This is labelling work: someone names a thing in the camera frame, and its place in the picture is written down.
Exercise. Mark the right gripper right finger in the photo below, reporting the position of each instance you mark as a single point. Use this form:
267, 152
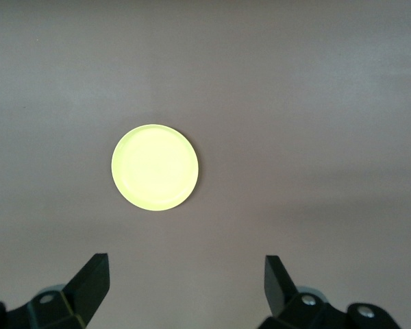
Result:
294, 308

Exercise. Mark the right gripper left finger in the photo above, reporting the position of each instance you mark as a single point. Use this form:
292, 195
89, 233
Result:
55, 308

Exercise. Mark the yellow round plate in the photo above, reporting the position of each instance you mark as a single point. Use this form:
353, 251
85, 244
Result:
155, 167

